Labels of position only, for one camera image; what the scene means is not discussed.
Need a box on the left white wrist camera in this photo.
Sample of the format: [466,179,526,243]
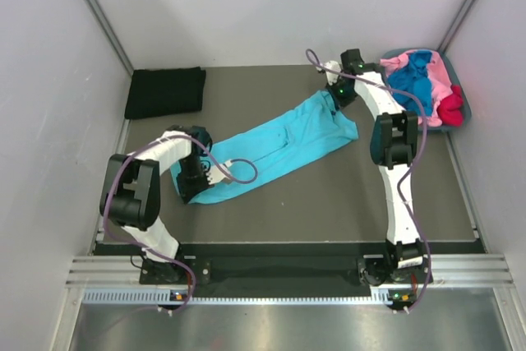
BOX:
[205,160,233,186]

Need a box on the magenta t shirt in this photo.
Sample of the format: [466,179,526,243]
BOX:
[437,85,464,127]

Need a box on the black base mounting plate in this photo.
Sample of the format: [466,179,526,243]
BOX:
[138,255,433,298]

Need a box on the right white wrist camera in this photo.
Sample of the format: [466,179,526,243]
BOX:
[316,60,341,85]

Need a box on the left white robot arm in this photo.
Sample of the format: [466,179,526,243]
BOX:
[99,126,213,284]

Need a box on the slotted cable duct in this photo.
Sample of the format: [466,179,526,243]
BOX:
[82,289,410,307]

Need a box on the pink t shirt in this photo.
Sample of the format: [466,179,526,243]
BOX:
[380,49,452,127]

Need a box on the folded black t shirt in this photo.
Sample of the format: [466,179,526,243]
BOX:
[124,67,206,120]

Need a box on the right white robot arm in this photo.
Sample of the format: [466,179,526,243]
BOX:
[320,48,426,285]

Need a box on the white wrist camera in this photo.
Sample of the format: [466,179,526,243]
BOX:
[205,160,233,186]
[316,60,341,85]

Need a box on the light blue t shirt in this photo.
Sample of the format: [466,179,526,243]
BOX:
[190,90,358,205]

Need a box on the dark blue t shirt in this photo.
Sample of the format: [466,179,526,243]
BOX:
[387,50,433,117]

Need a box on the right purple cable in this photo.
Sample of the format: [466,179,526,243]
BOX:
[304,48,432,313]

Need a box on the purple cable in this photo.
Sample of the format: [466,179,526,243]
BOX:
[304,48,432,313]
[101,133,259,313]

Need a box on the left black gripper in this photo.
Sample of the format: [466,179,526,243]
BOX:
[176,155,215,204]

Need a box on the left corner aluminium post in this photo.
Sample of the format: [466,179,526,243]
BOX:
[84,0,134,76]

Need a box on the blue laundry basket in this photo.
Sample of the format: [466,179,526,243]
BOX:
[382,48,472,132]

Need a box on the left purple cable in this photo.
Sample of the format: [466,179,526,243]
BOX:
[101,133,259,313]

